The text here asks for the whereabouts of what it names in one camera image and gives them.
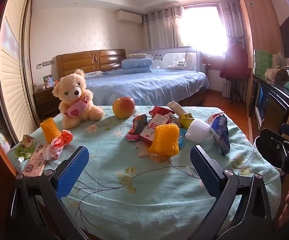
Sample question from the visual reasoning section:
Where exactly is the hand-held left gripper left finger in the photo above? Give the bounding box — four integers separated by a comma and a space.
6, 145, 90, 240

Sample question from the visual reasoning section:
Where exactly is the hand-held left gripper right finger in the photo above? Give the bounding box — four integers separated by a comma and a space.
190, 144, 276, 240

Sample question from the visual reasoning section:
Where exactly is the blue plastic lid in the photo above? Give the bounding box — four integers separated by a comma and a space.
171, 127, 189, 151

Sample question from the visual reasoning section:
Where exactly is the blue printed wrapper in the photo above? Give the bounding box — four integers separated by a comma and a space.
209, 113, 230, 156

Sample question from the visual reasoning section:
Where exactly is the white foam fruit net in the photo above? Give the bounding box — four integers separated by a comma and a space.
185, 119, 211, 142

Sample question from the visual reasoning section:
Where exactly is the wide yellow foam fruit net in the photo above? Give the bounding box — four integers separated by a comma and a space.
148, 124, 180, 162

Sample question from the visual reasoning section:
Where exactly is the yellow snack wrapper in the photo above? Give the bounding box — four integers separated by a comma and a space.
179, 113, 194, 129

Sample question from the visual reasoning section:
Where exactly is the white packet with red label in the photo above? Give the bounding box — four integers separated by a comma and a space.
140, 114, 178, 144

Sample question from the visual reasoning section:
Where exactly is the white pink small box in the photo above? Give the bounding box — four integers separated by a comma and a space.
167, 101, 186, 117

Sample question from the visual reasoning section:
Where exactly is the red snack packet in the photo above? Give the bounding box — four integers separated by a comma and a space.
149, 105, 175, 118

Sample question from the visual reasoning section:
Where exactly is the red blue foil wrapper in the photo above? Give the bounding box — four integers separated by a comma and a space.
132, 114, 148, 137

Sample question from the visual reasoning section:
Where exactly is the orange red plastic bag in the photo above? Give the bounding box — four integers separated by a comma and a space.
45, 129, 74, 160

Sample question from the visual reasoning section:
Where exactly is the black television cabinet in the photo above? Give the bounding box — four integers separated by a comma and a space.
251, 73, 289, 135

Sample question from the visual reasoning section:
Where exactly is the blue framed picture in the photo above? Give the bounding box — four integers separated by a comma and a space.
257, 87, 268, 117

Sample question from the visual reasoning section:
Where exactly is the narrow yellow foam fruit net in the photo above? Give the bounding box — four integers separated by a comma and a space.
40, 117, 61, 143

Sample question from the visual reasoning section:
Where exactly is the green drink pouch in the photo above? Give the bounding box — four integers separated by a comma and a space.
15, 134, 36, 164

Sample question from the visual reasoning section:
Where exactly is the brown plush toy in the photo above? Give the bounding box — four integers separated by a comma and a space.
264, 66, 288, 82

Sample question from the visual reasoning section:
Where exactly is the dark coat rack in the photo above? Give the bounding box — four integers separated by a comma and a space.
226, 31, 245, 104

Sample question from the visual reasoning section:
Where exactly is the floral light blue tablecloth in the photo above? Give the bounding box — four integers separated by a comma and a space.
7, 104, 282, 240

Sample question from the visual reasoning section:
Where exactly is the wooden nightstand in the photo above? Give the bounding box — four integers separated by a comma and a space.
33, 87, 61, 120

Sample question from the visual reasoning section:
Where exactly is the stack of green boxes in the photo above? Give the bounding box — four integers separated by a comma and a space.
254, 49, 273, 77

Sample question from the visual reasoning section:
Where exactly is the beige teddy bear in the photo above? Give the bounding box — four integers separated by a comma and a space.
53, 69, 105, 128

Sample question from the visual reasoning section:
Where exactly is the red yellow apple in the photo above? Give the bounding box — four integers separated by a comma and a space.
112, 96, 136, 119

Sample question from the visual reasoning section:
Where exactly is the dark red coat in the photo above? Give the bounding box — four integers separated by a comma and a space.
219, 44, 250, 81

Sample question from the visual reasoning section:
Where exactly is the printed white blue pillow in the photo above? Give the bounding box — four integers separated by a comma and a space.
84, 70, 110, 78

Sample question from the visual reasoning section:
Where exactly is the bed with blue sheet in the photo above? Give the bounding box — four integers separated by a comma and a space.
83, 69, 210, 107

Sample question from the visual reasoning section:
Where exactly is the tall wooden wardrobe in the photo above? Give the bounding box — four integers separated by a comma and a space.
237, 0, 283, 110

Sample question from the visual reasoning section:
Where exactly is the wooden headboard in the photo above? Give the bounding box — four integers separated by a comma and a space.
56, 49, 126, 79

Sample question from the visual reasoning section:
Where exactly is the cream sliding closet door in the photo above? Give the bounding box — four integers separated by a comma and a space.
0, 0, 41, 143

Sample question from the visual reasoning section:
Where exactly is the folded blue quilt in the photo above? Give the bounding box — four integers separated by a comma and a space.
121, 57, 153, 75

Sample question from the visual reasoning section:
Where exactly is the narrow grey patterned curtain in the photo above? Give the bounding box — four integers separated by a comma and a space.
219, 0, 242, 99

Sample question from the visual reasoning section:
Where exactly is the bright window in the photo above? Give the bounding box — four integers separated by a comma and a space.
178, 4, 226, 55

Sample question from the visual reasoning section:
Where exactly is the wide grey patterned curtain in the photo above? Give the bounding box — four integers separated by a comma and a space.
142, 5, 183, 50

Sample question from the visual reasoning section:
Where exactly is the white air conditioner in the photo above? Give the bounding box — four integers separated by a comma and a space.
117, 10, 143, 25

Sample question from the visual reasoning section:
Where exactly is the colourful photo frame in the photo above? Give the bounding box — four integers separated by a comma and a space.
43, 74, 54, 89

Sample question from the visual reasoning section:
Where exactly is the wall switch panel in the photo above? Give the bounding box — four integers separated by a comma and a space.
36, 60, 54, 69

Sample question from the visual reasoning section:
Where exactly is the grey bed guard rail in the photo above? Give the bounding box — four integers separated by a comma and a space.
128, 46, 201, 72

